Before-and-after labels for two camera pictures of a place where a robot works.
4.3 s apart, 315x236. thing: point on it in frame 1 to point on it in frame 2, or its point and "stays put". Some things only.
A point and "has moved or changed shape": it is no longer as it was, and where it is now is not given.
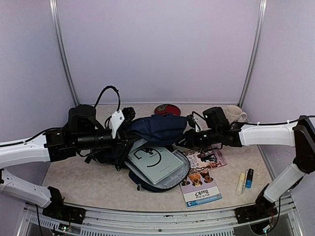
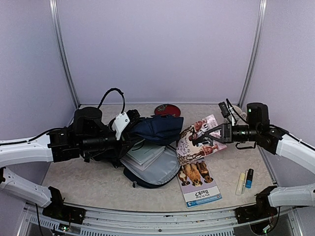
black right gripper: [191, 139] to [226, 136]
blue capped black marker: [248, 182] stays put
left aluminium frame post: [53, 7] stays put
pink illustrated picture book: [201, 160] has moved or changed shape
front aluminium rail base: [100, 221] stays put
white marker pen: [246, 173] stays put
